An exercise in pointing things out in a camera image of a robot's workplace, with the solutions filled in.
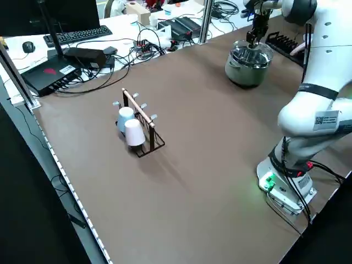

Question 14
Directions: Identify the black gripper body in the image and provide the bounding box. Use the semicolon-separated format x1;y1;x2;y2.
252;12;270;31

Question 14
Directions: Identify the glass pot lid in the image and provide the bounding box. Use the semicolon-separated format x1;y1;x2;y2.
232;40;274;69

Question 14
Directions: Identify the stainless steel pot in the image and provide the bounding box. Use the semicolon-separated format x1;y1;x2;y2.
224;40;273;89

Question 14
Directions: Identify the pale pink plate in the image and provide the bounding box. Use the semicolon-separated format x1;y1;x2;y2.
290;41;306;56

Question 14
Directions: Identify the black dish rack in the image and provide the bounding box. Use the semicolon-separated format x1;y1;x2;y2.
265;31;304;67

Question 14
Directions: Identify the black power supply unit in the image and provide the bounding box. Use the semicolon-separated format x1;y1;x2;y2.
157;16;203;40

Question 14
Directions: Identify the grey usb hub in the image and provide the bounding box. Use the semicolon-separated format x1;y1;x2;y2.
133;39;155;54

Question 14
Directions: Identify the cardboard box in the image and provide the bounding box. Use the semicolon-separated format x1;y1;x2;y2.
126;2;152;26

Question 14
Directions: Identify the light blue cup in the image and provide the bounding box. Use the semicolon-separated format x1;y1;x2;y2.
117;107;136;133

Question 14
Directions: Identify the pale pink cup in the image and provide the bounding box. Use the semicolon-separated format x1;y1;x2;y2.
124;118;147;147

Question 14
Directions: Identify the black power brick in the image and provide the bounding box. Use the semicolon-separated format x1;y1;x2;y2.
63;47;108;67

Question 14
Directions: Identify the black keyboard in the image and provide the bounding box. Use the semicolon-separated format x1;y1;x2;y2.
43;25;114;48

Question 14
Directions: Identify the black computer monitor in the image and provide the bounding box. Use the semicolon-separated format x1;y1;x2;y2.
0;0;101;38

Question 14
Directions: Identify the black monitor stand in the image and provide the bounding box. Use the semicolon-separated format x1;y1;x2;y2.
38;0;68;60

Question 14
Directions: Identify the black box with red logo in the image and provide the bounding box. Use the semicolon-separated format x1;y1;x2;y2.
20;56;83;97

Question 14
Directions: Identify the aluminium frame post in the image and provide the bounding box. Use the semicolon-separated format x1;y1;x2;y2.
199;0;214;45
0;41;42;111

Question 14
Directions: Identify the black base cable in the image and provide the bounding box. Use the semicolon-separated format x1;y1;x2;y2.
307;161;347;185

